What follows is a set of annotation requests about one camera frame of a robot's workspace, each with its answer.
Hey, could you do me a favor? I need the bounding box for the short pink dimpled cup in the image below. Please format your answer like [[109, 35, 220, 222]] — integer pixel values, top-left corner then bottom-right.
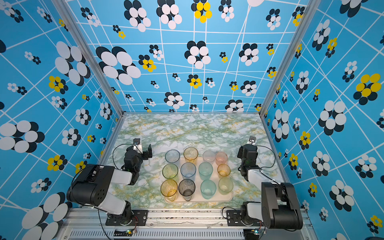
[[215, 152, 228, 166]]

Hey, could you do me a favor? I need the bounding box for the short yellow cup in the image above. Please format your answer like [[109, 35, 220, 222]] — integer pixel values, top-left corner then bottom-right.
[[217, 164, 231, 179]]

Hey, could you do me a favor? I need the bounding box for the blue clear tall glass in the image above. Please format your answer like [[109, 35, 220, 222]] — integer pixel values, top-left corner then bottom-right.
[[165, 150, 181, 167]]

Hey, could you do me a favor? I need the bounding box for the green tall glass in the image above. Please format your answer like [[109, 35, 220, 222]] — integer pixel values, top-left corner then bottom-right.
[[162, 164, 179, 182]]

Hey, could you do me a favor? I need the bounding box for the short clear dimpled cup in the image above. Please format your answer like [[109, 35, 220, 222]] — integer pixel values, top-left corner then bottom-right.
[[203, 150, 216, 163]]

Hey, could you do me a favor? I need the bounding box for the short green cup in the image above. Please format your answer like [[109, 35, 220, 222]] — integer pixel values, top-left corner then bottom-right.
[[218, 177, 234, 195]]

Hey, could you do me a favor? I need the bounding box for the teal dimpled tall cup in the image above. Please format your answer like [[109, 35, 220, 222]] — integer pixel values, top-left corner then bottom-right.
[[200, 180, 217, 200], [199, 162, 213, 181]]

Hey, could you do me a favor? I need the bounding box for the yellow tall glass front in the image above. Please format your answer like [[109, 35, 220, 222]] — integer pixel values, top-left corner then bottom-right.
[[161, 180, 178, 202]]

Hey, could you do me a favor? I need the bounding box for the yellow tall glass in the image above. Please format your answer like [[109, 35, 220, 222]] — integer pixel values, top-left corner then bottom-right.
[[183, 147, 199, 165], [161, 180, 178, 202]]

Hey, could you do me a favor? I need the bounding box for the blue tall dimpled cup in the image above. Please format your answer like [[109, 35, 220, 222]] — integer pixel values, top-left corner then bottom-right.
[[180, 162, 197, 181]]

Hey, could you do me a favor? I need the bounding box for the teal dimpled tall cup front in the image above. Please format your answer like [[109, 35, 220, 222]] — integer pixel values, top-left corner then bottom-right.
[[200, 180, 217, 200]]

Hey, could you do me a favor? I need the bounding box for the grey tall glass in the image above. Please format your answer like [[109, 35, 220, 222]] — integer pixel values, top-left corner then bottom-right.
[[178, 179, 196, 202]]

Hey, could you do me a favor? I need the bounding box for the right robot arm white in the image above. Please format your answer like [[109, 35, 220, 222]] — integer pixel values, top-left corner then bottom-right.
[[237, 142, 304, 232]]

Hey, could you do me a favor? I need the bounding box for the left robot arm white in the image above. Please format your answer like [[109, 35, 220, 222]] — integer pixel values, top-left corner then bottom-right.
[[67, 139, 153, 219]]

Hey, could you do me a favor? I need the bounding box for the pink rectangular tray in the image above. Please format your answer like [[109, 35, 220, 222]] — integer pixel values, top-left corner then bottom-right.
[[162, 157, 233, 204]]

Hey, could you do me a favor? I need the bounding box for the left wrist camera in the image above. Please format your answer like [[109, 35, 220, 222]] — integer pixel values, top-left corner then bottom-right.
[[133, 138, 143, 154]]

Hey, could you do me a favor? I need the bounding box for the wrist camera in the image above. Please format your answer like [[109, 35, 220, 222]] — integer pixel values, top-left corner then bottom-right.
[[247, 136, 256, 146], [133, 138, 143, 154]]

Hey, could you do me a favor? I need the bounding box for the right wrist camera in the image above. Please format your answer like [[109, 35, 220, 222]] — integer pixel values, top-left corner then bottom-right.
[[247, 136, 256, 146]]

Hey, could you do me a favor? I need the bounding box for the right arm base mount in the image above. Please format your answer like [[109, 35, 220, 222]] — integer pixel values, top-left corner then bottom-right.
[[224, 209, 262, 228]]

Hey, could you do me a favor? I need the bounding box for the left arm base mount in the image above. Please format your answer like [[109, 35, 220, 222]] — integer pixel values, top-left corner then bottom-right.
[[105, 210, 149, 227]]

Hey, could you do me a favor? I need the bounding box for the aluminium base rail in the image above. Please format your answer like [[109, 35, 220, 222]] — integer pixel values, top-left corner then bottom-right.
[[57, 208, 317, 240]]

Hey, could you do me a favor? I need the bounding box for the aluminium corner post right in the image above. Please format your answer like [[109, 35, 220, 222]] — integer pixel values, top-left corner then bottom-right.
[[260, 0, 321, 117]]

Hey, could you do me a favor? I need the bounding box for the aluminium corner post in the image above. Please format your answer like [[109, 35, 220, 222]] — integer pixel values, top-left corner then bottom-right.
[[52, 1, 124, 118], [260, 0, 321, 117]]

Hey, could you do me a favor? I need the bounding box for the aluminium corner post left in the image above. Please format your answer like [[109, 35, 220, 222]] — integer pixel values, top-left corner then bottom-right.
[[52, 1, 124, 118]]

